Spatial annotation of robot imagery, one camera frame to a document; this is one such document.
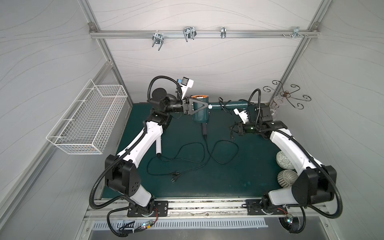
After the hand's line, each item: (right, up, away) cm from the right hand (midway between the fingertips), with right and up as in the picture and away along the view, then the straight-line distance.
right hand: (230, 127), depth 81 cm
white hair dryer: (-43, -13, +13) cm, 46 cm away
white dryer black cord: (-30, -27, +4) cm, 41 cm away
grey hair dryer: (-13, -4, +21) cm, 25 cm away
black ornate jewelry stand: (+33, +18, +2) cm, 38 cm away
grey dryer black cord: (-9, -18, +13) cm, 24 cm away
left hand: (-14, +10, -20) cm, 27 cm away
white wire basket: (-70, +2, -12) cm, 71 cm away
